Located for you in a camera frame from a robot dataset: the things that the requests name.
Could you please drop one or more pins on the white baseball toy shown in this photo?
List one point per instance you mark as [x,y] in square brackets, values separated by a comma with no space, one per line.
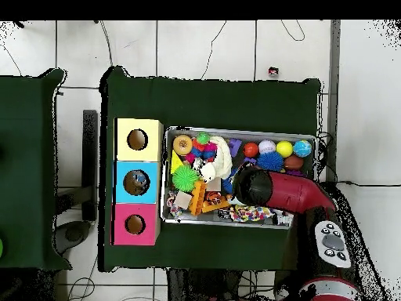
[267,146]

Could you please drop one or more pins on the red orange ball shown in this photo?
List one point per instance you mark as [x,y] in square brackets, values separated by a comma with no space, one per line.
[251,150]

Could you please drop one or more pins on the wooden box with three holes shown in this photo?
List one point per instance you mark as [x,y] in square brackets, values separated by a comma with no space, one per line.
[138,153]

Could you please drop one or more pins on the plain blue spiky ball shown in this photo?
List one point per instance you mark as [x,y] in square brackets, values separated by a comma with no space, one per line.
[270,161]

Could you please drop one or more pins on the orange plastic toy block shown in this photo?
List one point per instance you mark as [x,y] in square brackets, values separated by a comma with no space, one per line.
[197,199]

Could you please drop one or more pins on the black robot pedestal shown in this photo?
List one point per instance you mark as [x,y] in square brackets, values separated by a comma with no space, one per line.
[203,288]

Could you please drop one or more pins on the cream knitted cloth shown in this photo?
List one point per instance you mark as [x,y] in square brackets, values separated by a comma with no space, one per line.
[221,156]

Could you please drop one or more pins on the purple plastic toy block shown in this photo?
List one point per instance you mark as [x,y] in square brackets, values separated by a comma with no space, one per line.
[235,145]

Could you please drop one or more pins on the toy burger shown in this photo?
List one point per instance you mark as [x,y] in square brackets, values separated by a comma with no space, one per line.
[182,145]

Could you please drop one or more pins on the crushed red silver can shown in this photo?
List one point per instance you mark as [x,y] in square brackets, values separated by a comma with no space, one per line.
[273,71]

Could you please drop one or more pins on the black upright panel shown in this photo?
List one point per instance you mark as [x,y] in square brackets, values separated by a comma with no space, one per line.
[90,156]

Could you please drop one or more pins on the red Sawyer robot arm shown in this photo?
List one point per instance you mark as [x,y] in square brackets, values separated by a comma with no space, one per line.
[294,194]

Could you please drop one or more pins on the dark green table cloth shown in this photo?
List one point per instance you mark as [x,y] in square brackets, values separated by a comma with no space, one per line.
[219,103]

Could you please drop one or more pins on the globe print ball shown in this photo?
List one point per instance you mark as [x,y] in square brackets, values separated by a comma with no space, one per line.
[302,149]

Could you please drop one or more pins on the brown toy football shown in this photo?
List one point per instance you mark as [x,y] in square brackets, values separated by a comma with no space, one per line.
[294,163]

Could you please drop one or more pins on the yellow ball toy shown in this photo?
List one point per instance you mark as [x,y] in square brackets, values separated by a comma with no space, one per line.
[284,149]

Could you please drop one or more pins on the dark green side table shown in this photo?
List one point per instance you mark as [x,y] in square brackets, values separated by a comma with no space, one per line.
[28,188]

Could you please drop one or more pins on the plain green spiky ball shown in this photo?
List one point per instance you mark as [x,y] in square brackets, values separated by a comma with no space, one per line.
[185,178]

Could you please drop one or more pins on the lime green round object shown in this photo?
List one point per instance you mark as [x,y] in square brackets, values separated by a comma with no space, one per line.
[1,247]

